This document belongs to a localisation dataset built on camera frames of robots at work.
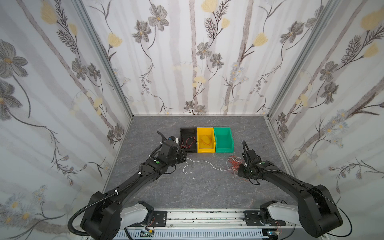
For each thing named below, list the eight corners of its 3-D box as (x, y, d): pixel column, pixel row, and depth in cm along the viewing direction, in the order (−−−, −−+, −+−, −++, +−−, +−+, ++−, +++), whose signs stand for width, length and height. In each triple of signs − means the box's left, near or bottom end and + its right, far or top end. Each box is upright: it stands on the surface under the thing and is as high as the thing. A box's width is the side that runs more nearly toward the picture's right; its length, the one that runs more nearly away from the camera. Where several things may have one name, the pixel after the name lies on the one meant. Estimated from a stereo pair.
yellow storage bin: (196, 154, 100) (197, 148, 95) (196, 132, 112) (196, 126, 107) (214, 154, 101) (216, 148, 95) (212, 133, 112) (213, 126, 107)
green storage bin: (215, 154, 101) (216, 148, 95) (213, 133, 112) (214, 127, 106) (232, 154, 101) (234, 148, 95) (228, 133, 112) (230, 127, 107)
